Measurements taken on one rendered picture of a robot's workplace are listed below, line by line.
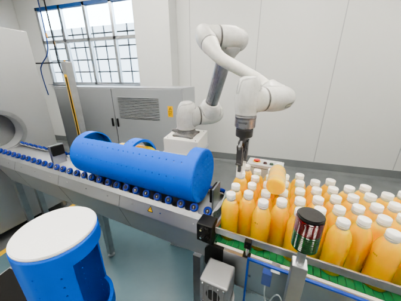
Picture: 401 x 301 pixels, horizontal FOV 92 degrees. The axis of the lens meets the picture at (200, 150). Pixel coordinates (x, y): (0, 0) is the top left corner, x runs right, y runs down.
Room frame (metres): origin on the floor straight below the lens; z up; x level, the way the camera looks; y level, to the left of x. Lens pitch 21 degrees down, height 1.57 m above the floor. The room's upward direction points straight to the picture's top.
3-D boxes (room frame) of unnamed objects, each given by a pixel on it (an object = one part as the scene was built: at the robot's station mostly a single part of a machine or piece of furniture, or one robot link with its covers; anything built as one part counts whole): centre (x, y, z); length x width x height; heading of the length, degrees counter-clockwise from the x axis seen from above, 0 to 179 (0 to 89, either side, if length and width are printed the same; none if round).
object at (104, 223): (1.39, 0.85, 0.31); 0.06 x 0.06 x 0.63; 65
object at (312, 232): (0.39, -0.27, 1.23); 0.06 x 0.06 x 0.04
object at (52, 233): (0.59, 0.55, 1.03); 0.28 x 0.28 x 0.01
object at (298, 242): (0.39, -0.27, 1.18); 0.06 x 0.06 x 0.05
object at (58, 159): (1.44, 1.13, 1.00); 0.10 x 0.04 x 0.15; 155
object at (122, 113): (3.12, 1.19, 0.72); 2.15 x 0.54 x 1.45; 73
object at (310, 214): (0.39, -0.27, 1.18); 0.06 x 0.06 x 0.16
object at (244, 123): (0.84, -0.19, 1.39); 0.09 x 0.09 x 0.06
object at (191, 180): (1.09, 0.38, 1.09); 0.88 x 0.28 x 0.28; 65
